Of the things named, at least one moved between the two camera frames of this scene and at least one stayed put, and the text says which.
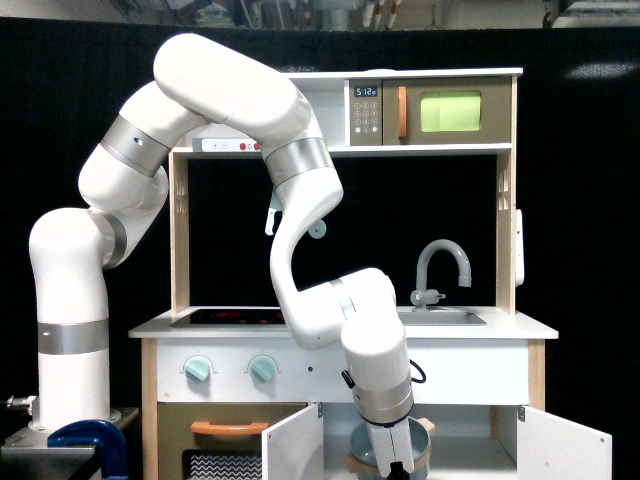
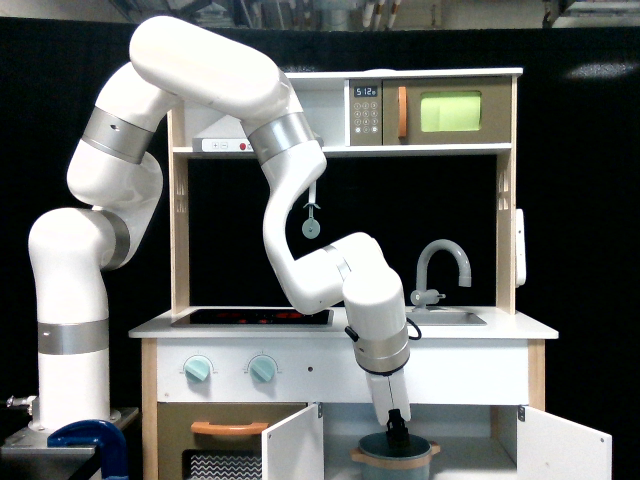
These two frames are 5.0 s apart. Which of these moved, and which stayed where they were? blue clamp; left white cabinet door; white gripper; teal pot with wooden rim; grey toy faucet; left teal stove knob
Moved: white gripper; teal pot with wooden rim
Stayed: left white cabinet door; grey toy faucet; left teal stove knob; blue clamp
